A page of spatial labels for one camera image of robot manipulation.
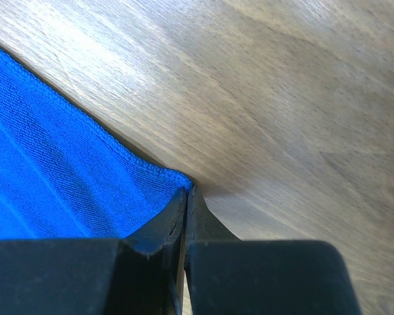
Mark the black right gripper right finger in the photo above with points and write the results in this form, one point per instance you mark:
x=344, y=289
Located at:
x=227, y=275

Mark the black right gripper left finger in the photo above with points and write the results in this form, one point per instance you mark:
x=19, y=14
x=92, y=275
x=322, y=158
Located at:
x=139, y=274

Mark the blue towel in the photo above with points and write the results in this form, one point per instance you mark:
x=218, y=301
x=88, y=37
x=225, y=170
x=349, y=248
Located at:
x=62, y=175

